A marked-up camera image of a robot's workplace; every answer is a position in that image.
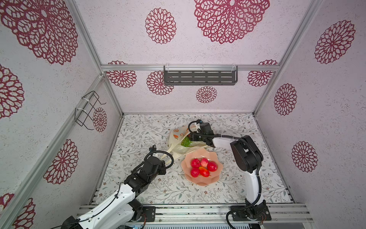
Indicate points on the red yellow peach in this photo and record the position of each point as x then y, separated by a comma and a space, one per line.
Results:
204, 162

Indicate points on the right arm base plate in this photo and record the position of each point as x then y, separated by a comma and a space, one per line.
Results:
258, 212

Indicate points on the red cherry fruit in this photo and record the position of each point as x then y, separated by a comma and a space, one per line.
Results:
212, 166

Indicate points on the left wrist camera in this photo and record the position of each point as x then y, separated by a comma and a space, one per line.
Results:
153, 149

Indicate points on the pink scalloped bowl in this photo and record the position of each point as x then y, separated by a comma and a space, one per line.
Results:
200, 180

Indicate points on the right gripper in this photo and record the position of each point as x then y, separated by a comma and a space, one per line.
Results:
200, 137

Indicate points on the black wire wall rack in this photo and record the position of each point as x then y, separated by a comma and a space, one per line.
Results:
84, 113

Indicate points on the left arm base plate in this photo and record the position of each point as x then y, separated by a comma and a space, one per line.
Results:
142, 213

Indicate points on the red yellow mango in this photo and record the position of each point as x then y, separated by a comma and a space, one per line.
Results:
204, 172

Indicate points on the green grape bunch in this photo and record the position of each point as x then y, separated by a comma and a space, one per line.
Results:
186, 142

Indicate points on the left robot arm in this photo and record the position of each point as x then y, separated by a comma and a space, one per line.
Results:
122, 206

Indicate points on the grey wall shelf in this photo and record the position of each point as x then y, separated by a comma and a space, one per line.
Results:
200, 76

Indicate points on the cream plastic fruit bag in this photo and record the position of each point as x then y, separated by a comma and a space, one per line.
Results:
179, 143

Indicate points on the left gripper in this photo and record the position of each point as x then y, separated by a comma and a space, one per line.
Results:
163, 171

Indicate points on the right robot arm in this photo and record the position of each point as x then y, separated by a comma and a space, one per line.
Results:
247, 156

